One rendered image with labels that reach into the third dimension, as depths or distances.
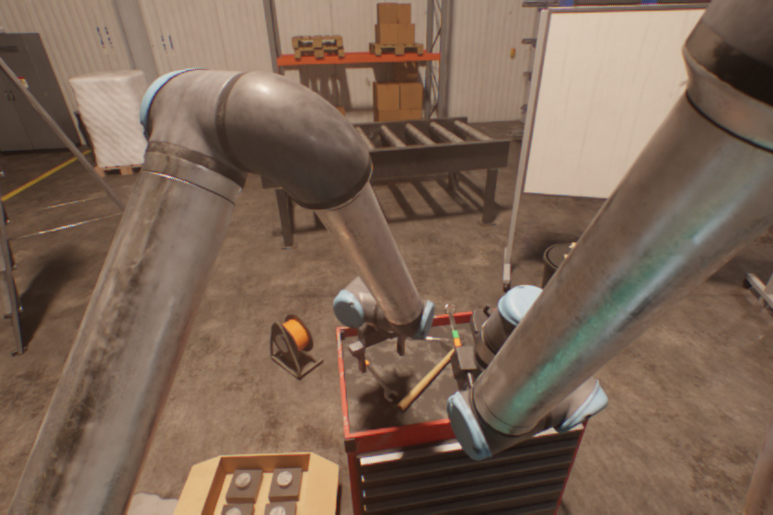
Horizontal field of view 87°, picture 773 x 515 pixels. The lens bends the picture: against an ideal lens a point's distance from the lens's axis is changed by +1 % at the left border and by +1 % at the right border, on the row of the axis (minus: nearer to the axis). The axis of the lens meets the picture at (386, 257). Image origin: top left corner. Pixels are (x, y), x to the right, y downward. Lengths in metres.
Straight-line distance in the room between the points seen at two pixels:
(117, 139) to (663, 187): 7.16
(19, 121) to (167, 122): 9.16
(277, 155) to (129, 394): 0.30
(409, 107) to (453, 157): 3.84
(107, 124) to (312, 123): 6.81
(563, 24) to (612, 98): 0.57
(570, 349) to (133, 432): 0.45
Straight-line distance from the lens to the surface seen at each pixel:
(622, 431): 2.65
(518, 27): 9.58
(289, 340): 2.57
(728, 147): 0.28
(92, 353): 0.53
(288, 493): 2.05
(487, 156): 4.27
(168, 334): 0.52
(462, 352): 0.84
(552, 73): 3.14
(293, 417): 2.49
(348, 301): 0.94
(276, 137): 0.46
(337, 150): 0.47
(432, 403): 1.30
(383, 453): 1.24
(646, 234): 0.31
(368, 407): 1.29
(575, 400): 0.67
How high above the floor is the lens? 1.89
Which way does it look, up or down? 30 degrees down
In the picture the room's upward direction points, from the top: 1 degrees counter-clockwise
